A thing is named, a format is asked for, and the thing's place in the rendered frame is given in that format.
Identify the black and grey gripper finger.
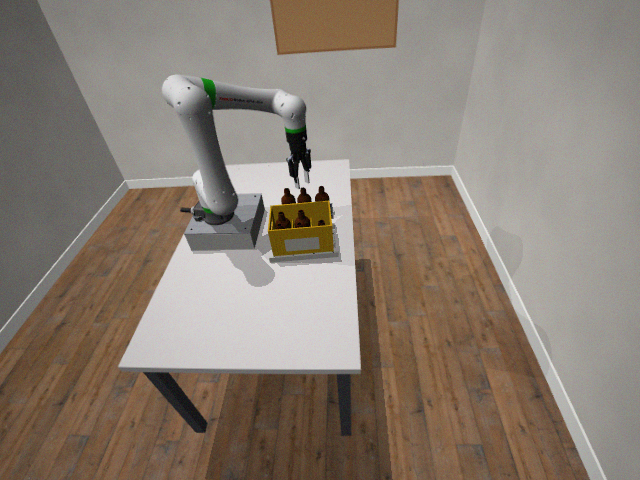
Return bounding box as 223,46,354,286
287,154,301,189
301,148,312,184

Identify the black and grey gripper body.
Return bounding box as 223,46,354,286
289,142,306,161

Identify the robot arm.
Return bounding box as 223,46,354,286
162,74,307,225

